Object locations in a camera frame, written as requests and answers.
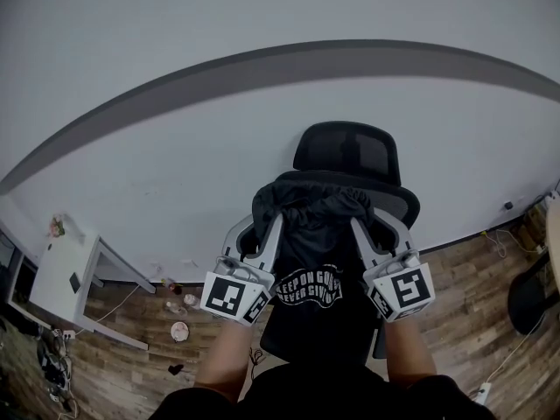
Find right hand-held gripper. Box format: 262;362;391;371
349;209;436;324

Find white cable to round table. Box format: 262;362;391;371
487;321;543;384

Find black mesh office chair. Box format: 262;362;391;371
238;121;421;367

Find black fabric bag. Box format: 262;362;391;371
251;179;382;321

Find white cable by wall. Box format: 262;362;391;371
480;228;508;257

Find white desk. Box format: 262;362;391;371
30;234;154;352

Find long white power strip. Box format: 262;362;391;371
474;381;494;406

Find person's right forearm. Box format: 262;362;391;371
382;317;438;389

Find tangled black cables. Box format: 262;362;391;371
37;328;78;413

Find light blue tablecloth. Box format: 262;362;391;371
545;190;560;297

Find round table with black base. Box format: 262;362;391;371
507;249;555;336

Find white desk cable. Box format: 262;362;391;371
73;284;141;336

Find brown cardboard box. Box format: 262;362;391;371
520;206;548;253

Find person's left forearm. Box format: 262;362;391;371
194;319;253;404

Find pink flower bunch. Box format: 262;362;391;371
46;215;67;239

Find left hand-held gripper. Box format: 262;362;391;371
199;213;285;326

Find person's black clothes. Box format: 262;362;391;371
148;360;498;420

